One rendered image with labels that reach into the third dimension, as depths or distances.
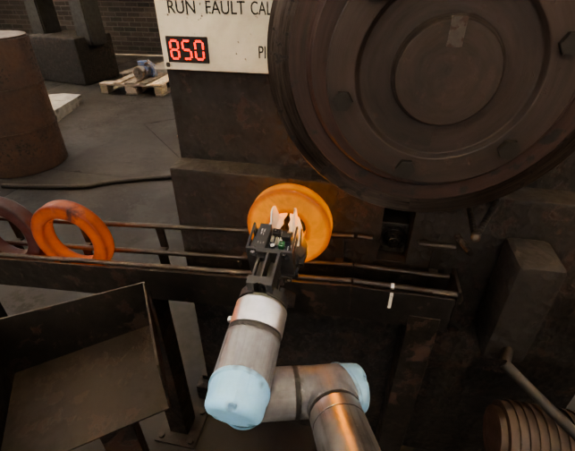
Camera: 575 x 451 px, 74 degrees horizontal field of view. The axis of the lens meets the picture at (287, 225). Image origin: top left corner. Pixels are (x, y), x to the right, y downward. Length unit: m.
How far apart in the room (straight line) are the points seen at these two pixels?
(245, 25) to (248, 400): 0.59
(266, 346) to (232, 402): 0.08
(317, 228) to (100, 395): 0.48
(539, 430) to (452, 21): 0.70
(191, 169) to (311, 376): 0.48
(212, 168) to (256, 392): 0.49
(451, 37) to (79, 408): 0.77
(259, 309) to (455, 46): 0.39
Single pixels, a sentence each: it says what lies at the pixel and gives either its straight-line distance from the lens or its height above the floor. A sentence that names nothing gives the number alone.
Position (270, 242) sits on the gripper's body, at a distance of 0.59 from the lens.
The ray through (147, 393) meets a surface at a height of 0.61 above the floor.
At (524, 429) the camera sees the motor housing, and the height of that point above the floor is 0.53.
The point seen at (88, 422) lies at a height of 0.60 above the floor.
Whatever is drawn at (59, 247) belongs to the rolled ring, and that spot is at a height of 0.67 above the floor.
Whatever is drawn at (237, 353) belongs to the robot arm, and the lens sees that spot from 0.50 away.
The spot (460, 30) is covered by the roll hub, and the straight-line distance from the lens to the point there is 0.50.
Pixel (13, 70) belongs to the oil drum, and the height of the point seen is 0.70.
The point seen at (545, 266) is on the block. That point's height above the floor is 0.80.
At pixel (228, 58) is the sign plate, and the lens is 0.77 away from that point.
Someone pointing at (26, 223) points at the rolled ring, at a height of 0.73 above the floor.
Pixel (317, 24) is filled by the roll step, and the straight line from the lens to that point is 0.55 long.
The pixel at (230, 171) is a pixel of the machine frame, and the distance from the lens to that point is 0.81.
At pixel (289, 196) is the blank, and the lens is 0.67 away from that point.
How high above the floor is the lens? 1.21
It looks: 33 degrees down
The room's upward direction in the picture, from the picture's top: straight up
